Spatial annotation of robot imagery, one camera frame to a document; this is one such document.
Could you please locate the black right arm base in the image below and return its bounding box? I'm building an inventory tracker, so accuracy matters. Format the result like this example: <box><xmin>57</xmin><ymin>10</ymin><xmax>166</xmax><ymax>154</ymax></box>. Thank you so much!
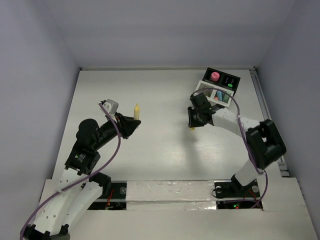
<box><xmin>211</xmin><ymin>180</ymin><xmax>263</xmax><ymax>210</ymax></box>

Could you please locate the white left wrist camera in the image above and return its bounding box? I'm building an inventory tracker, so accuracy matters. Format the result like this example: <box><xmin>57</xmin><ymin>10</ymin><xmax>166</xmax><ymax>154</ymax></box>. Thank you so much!
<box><xmin>98</xmin><ymin>99</ymin><xmax>119</xmax><ymax>116</ymax></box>

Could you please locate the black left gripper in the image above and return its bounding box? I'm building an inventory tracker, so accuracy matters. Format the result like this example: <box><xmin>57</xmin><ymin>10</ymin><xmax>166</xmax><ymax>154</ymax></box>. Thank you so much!
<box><xmin>93</xmin><ymin>111</ymin><xmax>141</xmax><ymax>150</ymax></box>

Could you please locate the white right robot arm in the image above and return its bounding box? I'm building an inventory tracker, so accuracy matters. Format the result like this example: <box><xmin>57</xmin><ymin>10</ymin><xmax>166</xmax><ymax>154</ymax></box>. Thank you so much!
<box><xmin>187</xmin><ymin>93</ymin><xmax>287</xmax><ymax>199</ymax></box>

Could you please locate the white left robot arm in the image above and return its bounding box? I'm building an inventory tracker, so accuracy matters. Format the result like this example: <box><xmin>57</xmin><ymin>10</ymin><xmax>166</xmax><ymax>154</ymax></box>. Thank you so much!
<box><xmin>20</xmin><ymin>112</ymin><xmax>141</xmax><ymax>240</ymax></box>

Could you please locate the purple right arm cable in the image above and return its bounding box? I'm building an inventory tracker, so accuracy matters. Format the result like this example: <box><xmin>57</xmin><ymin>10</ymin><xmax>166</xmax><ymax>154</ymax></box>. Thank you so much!
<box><xmin>191</xmin><ymin>87</ymin><xmax>268</xmax><ymax>210</ymax></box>

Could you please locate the blue pencil-shaped highlighter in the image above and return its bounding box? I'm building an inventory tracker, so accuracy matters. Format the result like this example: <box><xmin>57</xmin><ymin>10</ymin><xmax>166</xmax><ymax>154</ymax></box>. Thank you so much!
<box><xmin>216</xmin><ymin>91</ymin><xmax>223</xmax><ymax>101</ymax></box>

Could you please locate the green pencil-shaped highlighter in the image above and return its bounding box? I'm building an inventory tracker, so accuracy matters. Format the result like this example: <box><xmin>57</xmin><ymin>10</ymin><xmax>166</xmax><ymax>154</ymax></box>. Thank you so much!
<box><xmin>223</xmin><ymin>93</ymin><xmax>230</xmax><ymax>103</ymax></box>

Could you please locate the white front platform board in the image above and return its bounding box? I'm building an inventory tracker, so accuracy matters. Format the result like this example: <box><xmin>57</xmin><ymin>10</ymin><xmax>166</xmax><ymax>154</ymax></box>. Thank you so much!
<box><xmin>29</xmin><ymin>176</ymin><xmax>315</xmax><ymax>240</ymax></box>

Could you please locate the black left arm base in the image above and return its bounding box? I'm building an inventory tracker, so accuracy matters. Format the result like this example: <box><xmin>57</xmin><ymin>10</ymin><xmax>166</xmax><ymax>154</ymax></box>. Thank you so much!
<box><xmin>88</xmin><ymin>181</ymin><xmax>127</xmax><ymax>211</ymax></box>

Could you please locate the yellow pencil-shaped highlighter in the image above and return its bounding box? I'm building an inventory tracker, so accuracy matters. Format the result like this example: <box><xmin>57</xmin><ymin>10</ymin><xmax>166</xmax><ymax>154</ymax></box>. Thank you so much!
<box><xmin>133</xmin><ymin>103</ymin><xmax>140</xmax><ymax>120</ymax></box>

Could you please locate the pink tape roll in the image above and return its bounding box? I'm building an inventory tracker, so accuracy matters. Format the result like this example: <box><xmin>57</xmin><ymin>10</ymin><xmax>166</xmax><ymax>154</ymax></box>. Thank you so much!
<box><xmin>210</xmin><ymin>71</ymin><xmax>220</xmax><ymax>82</ymax></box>

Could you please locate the white black desk organizer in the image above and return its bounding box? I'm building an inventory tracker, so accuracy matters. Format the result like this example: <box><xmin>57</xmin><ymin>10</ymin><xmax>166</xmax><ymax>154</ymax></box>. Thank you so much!
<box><xmin>195</xmin><ymin>67</ymin><xmax>241</xmax><ymax>108</ymax></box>

